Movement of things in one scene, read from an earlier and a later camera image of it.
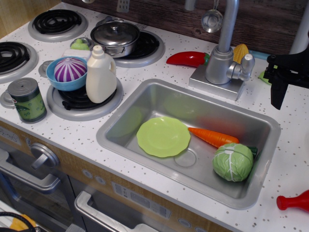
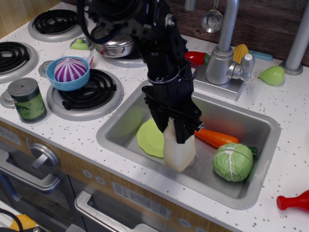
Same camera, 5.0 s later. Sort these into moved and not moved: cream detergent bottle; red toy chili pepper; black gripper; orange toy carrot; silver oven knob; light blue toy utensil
Moved: cream detergent bottle; black gripper
Not moved: orange toy carrot; light blue toy utensil; silver oven knob; red toy chili pepper
